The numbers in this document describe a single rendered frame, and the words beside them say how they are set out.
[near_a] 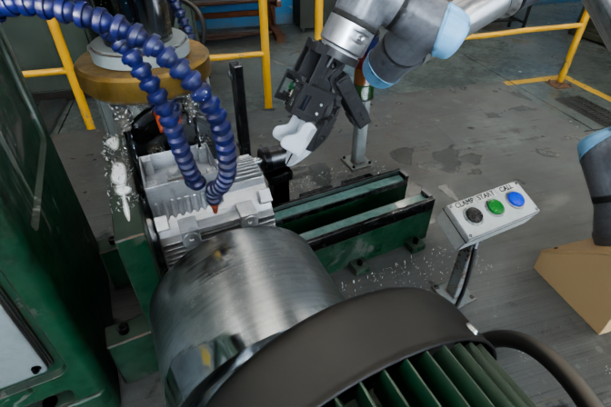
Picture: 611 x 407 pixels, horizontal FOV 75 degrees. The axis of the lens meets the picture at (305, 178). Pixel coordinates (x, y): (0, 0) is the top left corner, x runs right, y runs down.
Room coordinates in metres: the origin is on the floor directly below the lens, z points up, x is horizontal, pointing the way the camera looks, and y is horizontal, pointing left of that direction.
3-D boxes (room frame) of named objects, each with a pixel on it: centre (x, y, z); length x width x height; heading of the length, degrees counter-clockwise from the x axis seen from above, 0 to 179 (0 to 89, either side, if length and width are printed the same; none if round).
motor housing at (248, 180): (0.57, 0.18, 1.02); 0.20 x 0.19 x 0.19; 114
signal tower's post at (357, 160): (1.07, -0.17, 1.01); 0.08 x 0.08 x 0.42; 25
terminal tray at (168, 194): (0.56, 0.22, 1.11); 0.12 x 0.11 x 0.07; 114
